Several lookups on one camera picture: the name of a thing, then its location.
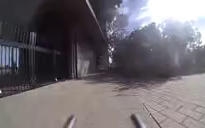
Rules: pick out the dark building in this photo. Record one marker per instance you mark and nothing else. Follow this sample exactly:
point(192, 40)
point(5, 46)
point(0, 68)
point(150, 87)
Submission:
point(70, 36)

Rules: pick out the grey concrete path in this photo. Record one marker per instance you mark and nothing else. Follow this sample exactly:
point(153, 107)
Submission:
point(73, 100)

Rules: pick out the row of trees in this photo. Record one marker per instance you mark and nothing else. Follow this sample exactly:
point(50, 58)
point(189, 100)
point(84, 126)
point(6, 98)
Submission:
point(156, 50)

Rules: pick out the robot's own part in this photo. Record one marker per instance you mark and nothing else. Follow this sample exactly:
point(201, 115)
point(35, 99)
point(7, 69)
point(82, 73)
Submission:
point(70, 122)
point(137, 121)

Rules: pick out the dark metal fence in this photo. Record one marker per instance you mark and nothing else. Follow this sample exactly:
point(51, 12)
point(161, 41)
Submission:
point(20, 60)

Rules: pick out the grey brick pavement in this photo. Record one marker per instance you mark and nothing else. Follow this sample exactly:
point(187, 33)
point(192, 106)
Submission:
point(186, 100)

